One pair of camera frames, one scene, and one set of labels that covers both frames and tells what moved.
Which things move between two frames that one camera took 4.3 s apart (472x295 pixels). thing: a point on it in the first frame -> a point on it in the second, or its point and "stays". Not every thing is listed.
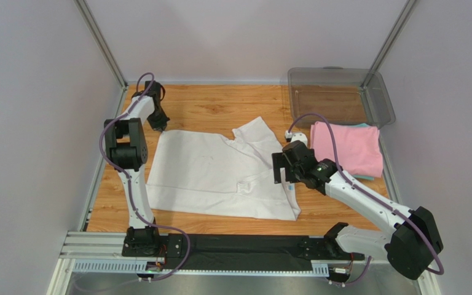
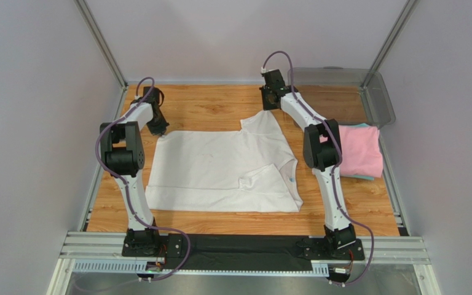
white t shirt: [211, 173] stays
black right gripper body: [283, 167] -> [269, 100]
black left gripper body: [158, 119] stays
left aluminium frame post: [83, 8] stays
